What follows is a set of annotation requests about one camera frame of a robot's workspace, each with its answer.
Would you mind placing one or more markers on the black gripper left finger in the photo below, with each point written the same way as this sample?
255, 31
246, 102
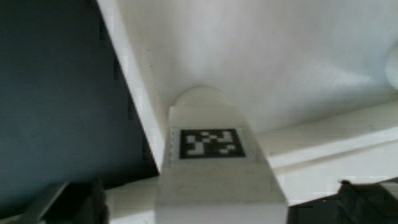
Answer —
70, 204

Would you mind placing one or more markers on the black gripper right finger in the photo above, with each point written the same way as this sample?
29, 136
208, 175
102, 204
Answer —
361, 205

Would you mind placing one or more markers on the white table leg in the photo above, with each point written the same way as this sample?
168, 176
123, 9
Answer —
217, 187

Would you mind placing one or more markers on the white square tabletop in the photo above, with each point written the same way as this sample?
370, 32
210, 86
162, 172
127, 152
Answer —
290, 54

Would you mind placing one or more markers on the white U-shaped obstacle fence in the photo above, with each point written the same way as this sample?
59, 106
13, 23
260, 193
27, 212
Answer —
310, 169

